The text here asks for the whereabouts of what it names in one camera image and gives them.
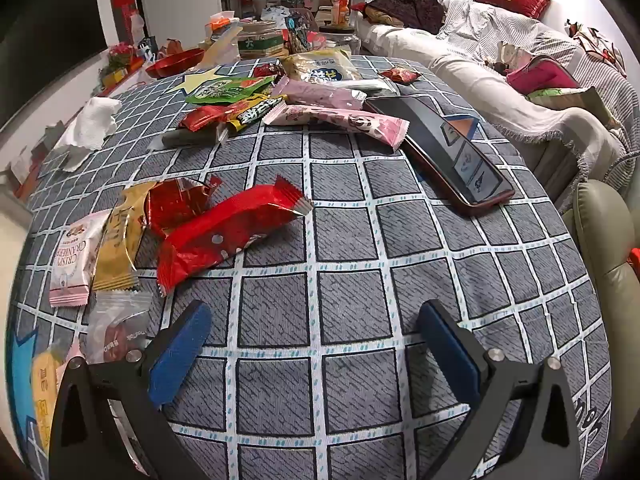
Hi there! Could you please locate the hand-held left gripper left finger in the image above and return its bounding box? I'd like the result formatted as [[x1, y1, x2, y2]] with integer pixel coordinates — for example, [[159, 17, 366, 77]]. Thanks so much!
[[48, 300, 213, 480]]

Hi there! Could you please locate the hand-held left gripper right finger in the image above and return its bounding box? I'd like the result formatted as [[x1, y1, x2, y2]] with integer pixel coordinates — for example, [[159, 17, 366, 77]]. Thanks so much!
[[417, 299, 596, 480]]

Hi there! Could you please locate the clear packet with brown snack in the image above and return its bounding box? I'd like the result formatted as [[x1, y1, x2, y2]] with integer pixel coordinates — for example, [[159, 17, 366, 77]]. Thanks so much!
[[82, 290, 153, 366]]

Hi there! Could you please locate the gold snack packet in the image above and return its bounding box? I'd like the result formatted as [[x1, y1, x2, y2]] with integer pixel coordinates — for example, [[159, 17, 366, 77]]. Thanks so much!
[[92, 181, 156, 293]]

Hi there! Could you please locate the large red snack packet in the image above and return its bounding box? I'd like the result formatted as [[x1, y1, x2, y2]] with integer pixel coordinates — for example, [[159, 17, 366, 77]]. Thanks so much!
[[156, 184, 314, 296]]

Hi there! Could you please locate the pink white cracker packet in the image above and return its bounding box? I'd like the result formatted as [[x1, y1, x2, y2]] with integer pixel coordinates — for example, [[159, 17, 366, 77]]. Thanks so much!
[[48, 208, 113, 307]]

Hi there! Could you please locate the red foil wrapper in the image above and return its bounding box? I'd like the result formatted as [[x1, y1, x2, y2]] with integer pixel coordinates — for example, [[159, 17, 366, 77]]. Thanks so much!
[[145, 175, 223, 238]]

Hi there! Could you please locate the grey checked tablecloth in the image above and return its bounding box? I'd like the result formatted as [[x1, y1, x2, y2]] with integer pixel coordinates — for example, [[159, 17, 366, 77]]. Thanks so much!
[[7, 55, 613, 480]]

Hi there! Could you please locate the green leather chair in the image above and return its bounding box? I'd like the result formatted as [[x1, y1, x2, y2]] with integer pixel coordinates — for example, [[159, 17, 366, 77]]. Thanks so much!
[[562, 180, 640, 441]]

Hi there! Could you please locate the black smartphone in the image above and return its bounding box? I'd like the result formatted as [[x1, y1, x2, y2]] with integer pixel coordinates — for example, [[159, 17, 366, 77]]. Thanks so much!
[[364, 94, 516, 218]]

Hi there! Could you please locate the dark grey snack packet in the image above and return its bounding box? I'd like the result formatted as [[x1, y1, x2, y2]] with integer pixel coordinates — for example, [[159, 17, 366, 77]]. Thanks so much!
[[161, 129, 226, 150]]

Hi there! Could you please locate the red candy packet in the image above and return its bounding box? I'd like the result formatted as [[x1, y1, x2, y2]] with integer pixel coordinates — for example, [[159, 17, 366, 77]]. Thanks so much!
[[178, 101, 246, 132]]

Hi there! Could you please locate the white paper tissue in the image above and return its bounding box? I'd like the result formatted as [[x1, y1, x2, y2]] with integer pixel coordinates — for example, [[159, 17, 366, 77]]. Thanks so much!
[[52, 96, 122, 172]]

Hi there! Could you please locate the long pink cartoon snack packet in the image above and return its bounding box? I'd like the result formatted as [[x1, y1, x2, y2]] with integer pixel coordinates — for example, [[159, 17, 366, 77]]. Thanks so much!
[[262, 104, 411, 152]]

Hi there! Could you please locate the yellow black snack packet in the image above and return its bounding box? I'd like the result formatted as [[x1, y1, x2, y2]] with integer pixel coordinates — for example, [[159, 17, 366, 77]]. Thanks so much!
[[222, 95, 288, 133]]

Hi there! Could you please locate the white fringed blanket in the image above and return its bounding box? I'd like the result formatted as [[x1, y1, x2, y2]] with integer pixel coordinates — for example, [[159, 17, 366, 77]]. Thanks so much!
[[430, 52, 626, 181]]

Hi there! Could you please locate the green snack packet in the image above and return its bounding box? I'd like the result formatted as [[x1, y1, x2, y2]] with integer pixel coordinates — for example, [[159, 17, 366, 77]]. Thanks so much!
[[186, 74, 278, 106]]

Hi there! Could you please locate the clear white packet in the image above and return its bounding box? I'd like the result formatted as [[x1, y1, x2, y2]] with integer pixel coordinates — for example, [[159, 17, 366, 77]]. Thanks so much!
[[350, 79, 398, 97]]

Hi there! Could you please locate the small red snack packet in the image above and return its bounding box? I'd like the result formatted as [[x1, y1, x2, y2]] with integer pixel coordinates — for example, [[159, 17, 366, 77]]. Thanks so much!
[[380, 66, 422, 84]]

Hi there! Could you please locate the red bowl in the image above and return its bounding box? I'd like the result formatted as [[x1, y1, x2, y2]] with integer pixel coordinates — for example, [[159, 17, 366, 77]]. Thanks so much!
[[145, 48, 207, 78]]

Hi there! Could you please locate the lilac pink snack packet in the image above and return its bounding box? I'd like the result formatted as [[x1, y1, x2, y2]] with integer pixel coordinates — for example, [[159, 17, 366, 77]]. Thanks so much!
[[270, 76, 368, 111]]

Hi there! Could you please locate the pink bag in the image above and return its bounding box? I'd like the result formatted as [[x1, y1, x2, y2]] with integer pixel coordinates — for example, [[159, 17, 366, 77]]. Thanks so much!
[[506, 55, 583, 95]]

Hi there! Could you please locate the potted plant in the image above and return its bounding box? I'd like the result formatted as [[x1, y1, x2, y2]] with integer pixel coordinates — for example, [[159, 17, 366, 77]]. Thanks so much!
[[100, 42, 146, 86]]

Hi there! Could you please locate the large beige snack bag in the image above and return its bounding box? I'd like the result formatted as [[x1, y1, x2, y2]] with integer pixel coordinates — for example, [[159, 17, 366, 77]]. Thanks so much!
[[280, 50, 363, 83]]

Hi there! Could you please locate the jar with green label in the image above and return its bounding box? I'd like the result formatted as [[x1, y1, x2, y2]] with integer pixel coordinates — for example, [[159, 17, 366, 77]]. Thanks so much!
[[237, 20, 291, 58]]

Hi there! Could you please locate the patterned cushion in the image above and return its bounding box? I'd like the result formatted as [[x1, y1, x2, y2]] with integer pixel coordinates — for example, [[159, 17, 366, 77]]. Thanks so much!
[[565, 20, 628, 78]]

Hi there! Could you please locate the black snack bag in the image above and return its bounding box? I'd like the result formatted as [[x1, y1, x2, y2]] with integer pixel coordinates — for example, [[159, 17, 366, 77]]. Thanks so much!
[[285, 10, 321, 53]]

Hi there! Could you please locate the dark red clothing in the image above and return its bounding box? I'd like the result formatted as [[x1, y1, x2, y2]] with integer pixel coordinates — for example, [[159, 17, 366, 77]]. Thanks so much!
[[364, 0, 446, 36]]

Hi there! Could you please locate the black television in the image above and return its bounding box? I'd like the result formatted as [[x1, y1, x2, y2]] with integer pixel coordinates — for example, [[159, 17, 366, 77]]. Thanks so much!
[[0, 0, 108, 53]]

